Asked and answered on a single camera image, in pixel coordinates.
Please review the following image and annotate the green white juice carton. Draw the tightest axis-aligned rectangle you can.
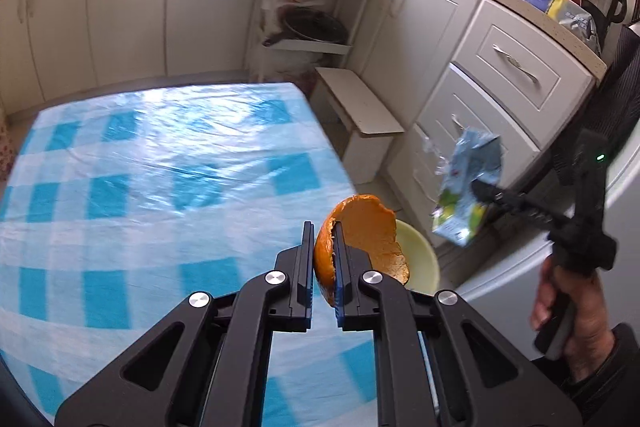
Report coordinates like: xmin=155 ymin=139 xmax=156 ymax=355
xmin=432 ymin=128 xmax=502 ymax=247

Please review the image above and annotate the orange peel piece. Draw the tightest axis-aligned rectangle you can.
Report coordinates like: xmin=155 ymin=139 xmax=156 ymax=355
xmin=314 ymin=194 xmax=410 ymax=307

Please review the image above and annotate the person's right hand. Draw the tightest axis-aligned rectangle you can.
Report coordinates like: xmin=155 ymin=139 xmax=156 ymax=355
xmin=529 ymin=256 xmax=615 ymax=383

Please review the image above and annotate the yellow plastic basin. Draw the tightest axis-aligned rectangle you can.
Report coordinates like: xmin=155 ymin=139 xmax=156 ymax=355
xmin=396 ymin=219 xmax=440 ymax=295

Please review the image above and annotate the white wooden stool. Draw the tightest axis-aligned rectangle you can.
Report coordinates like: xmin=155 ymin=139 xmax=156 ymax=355
xmin=310 ymin=67 xmax=405 ymax=184

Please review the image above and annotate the blue yellow package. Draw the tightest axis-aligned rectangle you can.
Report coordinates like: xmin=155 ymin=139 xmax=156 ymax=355
xmin=524 ymin=0 xmax=601 ymax=54

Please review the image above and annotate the blue checked plastic tablecloth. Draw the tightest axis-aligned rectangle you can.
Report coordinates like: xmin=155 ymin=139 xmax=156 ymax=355
xmin=1 ymin=83 xmax=355 ymax=419

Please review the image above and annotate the black wok on shelf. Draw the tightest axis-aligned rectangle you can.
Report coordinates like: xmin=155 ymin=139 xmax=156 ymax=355
xmin=262 ymin=5 xmax=349 ymax=46

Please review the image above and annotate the white shelf rack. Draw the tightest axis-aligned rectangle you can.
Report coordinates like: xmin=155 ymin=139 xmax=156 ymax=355
xmin=245 ymin=0 xmax=368 ymax=81

